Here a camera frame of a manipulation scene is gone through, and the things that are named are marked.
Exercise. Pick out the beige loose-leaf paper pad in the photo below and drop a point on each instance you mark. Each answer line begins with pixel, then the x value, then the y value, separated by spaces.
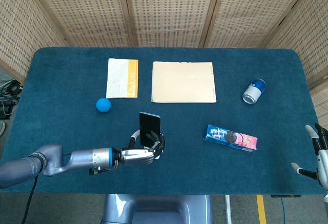
pixel 183 83

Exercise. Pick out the black smartphone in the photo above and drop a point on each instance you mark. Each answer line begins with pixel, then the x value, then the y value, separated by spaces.
pixel 150 125

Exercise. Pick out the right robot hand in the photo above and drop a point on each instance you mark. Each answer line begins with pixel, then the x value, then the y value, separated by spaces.
pixel 323 162

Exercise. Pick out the blue ball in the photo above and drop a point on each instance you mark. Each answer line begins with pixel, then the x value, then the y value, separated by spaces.
pixel 103 105

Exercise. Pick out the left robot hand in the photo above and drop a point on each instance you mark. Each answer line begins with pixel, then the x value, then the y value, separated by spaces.
pixel 138 156

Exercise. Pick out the white table leg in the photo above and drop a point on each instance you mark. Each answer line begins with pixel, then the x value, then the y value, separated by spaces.
pixel 228 208

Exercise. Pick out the silver robot torso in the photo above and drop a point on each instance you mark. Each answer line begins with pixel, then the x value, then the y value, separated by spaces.
pixel 156 208

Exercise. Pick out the white and orange notebook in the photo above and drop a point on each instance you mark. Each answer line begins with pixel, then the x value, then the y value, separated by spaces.
pixel 120 79

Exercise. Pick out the blue Oreo cookie box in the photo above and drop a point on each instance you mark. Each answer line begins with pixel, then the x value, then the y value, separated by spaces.
pixel 230 138

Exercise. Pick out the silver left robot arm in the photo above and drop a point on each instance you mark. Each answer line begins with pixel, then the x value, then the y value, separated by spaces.
pixel 82 158

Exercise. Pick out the blue table cloth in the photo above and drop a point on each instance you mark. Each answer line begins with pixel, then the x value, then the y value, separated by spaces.
pixel 77 131

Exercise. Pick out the blue and silver drink can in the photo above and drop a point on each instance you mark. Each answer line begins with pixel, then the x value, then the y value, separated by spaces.
pixel 253 90

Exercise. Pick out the grey shoe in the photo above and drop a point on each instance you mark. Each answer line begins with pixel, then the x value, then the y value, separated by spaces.
pixel 2 128

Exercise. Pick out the woven folding screen panel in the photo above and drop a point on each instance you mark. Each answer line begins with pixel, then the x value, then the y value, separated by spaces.
pixel 171 11
pixel 20 24
pixel 312 42
pixel 82 11
pixel 253 11

